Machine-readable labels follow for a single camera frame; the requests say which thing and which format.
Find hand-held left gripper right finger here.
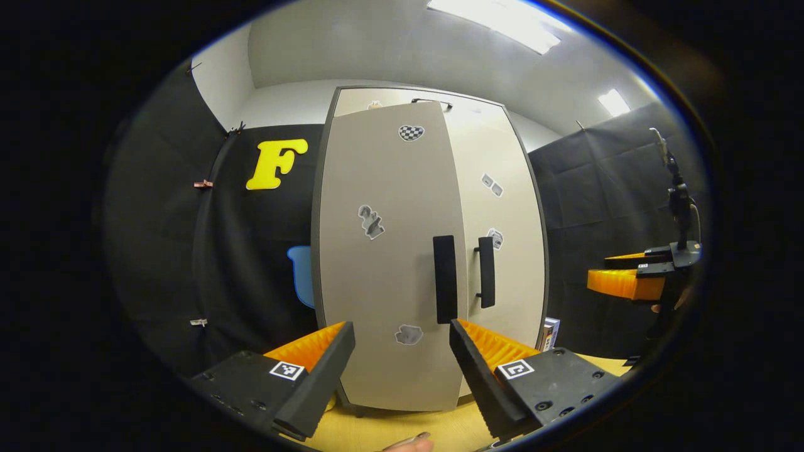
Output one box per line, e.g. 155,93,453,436
448,318,622,441

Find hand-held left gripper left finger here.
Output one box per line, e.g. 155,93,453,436
188,321,356,441

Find white cabinet door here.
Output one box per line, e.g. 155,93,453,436
317,102,470,413
447,116,546,352

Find white cabinet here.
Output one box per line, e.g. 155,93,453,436
311,86,550,418

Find grey cabinet drawer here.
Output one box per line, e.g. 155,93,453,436
333,88,511,126

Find black backdrop cloth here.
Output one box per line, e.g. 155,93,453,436
104,60,324,377
528,102,704,360

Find small printed box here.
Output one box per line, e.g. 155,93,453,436
540,317,561,352

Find small ceiling light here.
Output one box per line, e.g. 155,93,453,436
597,89,632,117

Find large ceiling light panel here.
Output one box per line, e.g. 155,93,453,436
427,0,563,55

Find black door handle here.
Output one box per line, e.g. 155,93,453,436
475,237,496,309
433,235,458,325

